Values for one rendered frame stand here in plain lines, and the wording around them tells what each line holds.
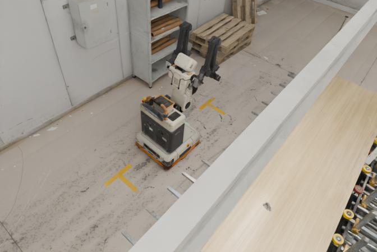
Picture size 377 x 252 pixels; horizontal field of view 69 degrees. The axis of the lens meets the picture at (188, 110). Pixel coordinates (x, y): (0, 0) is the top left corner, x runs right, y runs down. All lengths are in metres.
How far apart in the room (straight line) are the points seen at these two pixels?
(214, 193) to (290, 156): 2.32
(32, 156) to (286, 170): 3.12
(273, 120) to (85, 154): 3.28
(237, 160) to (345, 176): 2.39
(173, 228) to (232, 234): 1.75
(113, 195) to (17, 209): 1.03
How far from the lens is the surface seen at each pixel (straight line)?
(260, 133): 0.85
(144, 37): 4.33
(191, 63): 3.05
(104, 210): 3.47
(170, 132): 3.16
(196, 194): 0.69
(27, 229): 3.61
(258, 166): 0.89
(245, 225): 2.44
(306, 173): 2.92
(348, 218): 2.86
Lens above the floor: 3.06
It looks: 44 degrees down
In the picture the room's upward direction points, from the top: 6 degrees clockwise
